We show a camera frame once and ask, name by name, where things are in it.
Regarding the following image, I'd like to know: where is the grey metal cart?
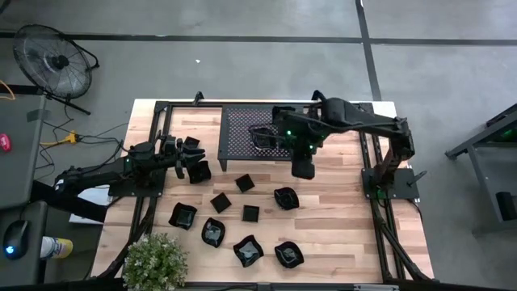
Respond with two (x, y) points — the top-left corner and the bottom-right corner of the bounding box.
(445, 103), (517, 235)

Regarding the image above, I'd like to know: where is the black floor cable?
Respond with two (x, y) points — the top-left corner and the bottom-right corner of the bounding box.
(35, 103), (130, 171)

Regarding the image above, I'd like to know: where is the white box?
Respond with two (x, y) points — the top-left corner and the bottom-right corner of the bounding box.
(68, 184), (111, 226)

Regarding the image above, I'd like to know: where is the green artificial potted plant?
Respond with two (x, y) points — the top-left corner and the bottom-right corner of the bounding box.
(121, 232), (190, 291)

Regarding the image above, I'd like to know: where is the black box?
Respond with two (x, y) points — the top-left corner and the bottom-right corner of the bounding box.
(495, 191), (517, 222)

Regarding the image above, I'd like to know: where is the black computer mouse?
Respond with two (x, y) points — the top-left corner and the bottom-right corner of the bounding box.
(2, 219), (30, 261)

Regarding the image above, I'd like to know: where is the black perforated metal stand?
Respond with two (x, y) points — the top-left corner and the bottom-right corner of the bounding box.
(217, 103), (307, 174)

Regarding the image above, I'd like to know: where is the yellow cable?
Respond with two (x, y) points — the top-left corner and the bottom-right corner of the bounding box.
(0, 79), (16, 101)

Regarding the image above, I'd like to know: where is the grey desk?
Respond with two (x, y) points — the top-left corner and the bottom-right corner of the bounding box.
(0, 95), (48, 286)

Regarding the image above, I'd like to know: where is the black floor fan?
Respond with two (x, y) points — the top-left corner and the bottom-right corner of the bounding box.
(11, 23), (100, 116)

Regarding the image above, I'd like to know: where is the white yellow spray can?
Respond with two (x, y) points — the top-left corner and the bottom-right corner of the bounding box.
(39, 235), (74, 260)

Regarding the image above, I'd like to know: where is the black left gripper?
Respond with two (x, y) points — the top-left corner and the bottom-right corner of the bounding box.
(160, 134), (207, 180)

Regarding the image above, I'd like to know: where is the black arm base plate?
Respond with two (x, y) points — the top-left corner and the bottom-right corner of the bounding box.
(108, 167), (166, 198)
(361, 167), (421, 200)

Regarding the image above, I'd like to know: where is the yellow power plug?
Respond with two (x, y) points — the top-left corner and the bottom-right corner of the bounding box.
(40, 130), (81, 147)

